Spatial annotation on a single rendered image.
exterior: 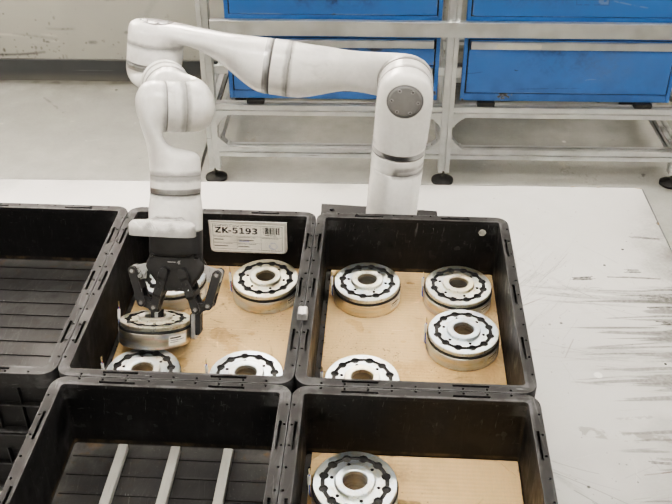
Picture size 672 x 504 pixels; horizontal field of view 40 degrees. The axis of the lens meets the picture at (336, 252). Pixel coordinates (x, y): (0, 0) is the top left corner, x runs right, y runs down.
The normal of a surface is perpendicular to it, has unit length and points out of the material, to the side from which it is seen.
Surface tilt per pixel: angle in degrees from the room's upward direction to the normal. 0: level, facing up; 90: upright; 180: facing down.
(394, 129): 93
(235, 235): 90
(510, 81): 90
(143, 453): 0
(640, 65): 90
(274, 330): 0
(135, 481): 0
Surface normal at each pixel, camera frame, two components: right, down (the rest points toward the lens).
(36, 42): -0.03, 0.57
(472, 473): 0.00, -0.82
